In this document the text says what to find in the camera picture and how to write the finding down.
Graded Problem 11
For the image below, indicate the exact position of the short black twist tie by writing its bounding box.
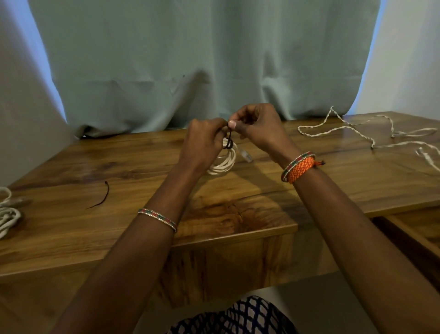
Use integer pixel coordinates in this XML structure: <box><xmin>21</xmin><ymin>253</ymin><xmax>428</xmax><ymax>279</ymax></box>
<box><xmin>86</xmin><ymin>181</ymin><xmax>110</xmax><ymax>210</ymax></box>

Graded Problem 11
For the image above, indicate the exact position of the person's left forearm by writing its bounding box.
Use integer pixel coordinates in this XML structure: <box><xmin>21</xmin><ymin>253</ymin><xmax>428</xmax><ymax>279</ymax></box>
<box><xmin>49</xmin><ymin>165</ymin><xmax>204</xmax><ymax>334</ymax></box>

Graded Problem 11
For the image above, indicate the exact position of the silver beaded bangle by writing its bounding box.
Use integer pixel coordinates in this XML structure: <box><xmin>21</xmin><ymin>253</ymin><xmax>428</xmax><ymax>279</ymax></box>
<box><xmin>137</xmin><ymin>208</ymin><xmax>178</xmax><ymax>234</ymax></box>

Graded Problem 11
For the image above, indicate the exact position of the orange braided bracelet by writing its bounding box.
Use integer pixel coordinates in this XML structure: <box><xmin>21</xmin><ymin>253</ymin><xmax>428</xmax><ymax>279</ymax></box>
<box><xmin>280</xmin><ymin>151</ymin><xmax>316</xmax><ymax>183</ymax></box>
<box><xmin>287</xmin><ymin>156</ymin><xmax>325</xmax><ymax>185</ymax></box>

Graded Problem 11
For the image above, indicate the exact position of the person's left hand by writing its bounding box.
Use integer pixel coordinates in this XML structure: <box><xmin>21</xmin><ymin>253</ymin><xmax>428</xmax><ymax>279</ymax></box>
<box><xmin>177</xmin><ymin>118</ymin><xmax>229</xmax><ymax>176</ymax></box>

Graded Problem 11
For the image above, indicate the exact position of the person's right hand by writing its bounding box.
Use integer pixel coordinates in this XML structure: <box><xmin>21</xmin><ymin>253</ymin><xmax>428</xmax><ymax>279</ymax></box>
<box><xmin>228</xmin><ymin>103</ymin><xmax>303</xmax><ymax>169</ymax></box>

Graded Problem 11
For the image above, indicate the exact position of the plain white cable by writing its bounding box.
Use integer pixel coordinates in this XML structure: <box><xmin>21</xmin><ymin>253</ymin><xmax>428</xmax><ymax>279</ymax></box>
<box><xmin>206</xmin><ymin>137</ymin><xmax>253</xmax><ymax>176</ymax></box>

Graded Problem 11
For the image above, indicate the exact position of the wooden desk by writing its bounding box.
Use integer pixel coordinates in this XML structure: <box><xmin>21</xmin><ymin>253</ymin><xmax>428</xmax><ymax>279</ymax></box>
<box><xmin>0</xmin><ymin>111</ymin><xmax>440</xmax><ymax>310</ymax></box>

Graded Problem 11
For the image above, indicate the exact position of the person's right forearm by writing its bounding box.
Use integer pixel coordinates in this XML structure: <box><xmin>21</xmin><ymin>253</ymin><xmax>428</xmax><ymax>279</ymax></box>
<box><xmin>294</xmin><ymin>167</ymin><xmax>440</xmax><ymax>334</ymax></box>

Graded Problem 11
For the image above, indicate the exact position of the teal fabric curtain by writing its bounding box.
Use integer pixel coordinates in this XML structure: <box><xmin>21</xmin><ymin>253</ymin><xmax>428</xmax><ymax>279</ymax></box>
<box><xmin>27</xmin><ymin>0</ymin><xmax>381</xmax><ymax>138</ymax></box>

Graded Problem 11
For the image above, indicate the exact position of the wooden drawer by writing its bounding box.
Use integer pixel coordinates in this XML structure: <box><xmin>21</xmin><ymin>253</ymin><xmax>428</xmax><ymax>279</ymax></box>
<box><xmin>373</xmin><ymin>206</ymin><xmax>440</xmax><ymax>293</ymax></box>

